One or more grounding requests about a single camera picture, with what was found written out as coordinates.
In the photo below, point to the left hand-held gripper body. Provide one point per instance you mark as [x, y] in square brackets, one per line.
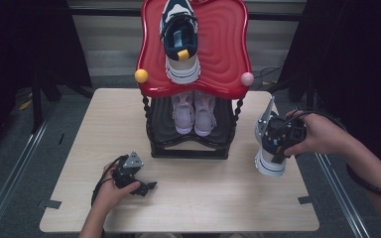
[127, 172]

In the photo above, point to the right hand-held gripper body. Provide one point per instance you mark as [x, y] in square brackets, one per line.
[282, 132]

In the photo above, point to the navy and white sneaker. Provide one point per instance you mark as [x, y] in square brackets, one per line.
[269, 163]
[180, 43]

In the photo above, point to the purple sandal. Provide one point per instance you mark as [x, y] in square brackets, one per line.
[205, 115]
[183, 115]

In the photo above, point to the red and black shoe rack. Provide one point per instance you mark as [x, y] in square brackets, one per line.
[218, 49]

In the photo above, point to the person's left hand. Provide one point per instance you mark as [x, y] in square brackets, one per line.
[112, 195]

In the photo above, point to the person's right hand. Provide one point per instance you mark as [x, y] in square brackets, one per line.
[317, 135]

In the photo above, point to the black curtain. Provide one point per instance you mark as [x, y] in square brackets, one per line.
[354, 66]
[23, 49]

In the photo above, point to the black metal stand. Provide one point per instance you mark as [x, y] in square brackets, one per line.
[36, 102]

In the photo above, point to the yellow object on floor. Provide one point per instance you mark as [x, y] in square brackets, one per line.
[25, 105]

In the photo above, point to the metal floor rail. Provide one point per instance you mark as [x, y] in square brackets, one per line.
[334, 191]
[10, 185]

